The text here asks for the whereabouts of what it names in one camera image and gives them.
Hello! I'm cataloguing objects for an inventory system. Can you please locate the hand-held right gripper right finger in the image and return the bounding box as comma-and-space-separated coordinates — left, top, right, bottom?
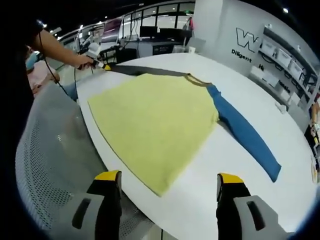
216, 172, 282, 240

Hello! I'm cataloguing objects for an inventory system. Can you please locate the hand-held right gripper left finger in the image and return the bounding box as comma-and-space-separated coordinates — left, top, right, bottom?
61, 170, 123, 240

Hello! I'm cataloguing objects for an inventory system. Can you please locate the yellow grey blue garment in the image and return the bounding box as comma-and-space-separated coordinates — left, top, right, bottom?
87, 64, 283, 198

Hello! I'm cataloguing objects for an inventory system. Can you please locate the grey office desk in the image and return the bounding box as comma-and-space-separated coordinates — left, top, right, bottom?
117, 37, 193, 65

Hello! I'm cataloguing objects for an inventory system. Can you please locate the black computer monitor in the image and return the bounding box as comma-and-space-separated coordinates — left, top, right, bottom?
159, 27, 181, 41
139, 25, 159, 40

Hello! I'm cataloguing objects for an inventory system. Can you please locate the grey mesh office chair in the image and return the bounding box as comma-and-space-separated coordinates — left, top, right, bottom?
14, 82, 161, 240

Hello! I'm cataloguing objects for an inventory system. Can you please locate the small white object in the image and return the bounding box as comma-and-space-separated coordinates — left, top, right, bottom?
275, 103, 289, 115

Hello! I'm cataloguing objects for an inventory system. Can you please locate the white storage bin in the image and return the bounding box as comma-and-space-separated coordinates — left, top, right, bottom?
261, 39, 276, 52
288, 58, 305, 77
276, 48, 293, 65

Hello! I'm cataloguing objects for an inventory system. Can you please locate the grey metal shelf rack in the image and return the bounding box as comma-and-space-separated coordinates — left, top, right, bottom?
257, 24, 320, 111

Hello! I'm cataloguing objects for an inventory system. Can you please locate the black cable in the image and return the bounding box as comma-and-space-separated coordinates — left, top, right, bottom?
36, 19, 79, 102

